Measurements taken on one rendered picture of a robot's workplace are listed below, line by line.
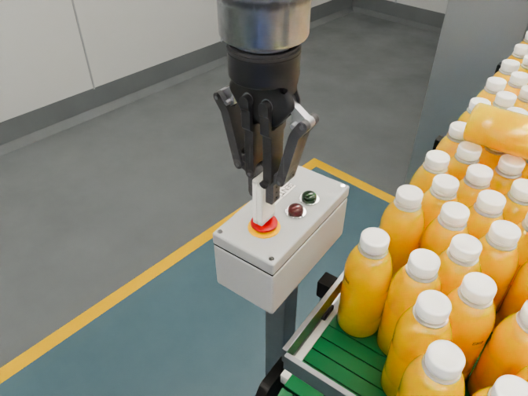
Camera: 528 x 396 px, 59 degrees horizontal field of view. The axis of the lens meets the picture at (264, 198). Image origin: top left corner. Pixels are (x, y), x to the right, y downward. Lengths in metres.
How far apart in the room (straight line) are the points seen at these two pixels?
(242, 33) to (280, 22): 0.04
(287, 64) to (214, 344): 1.47
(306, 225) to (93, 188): 2.09
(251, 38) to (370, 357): 0.50
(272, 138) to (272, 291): 0.21
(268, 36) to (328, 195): 0.31
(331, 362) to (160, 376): 1.13
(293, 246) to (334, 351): 0.21
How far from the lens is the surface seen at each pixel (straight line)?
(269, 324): 0.84
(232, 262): 0.63
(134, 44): 3.44
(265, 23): 0.44
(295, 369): 0.65
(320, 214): 0.65
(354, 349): 0.76
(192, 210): 2.37
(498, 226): 0.72
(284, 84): 0.47
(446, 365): 0.54
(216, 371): 1.77
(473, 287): 0.62
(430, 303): 0.59
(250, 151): 0.55
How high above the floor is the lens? 1.52
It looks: 39 degrees down
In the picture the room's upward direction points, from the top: straight up
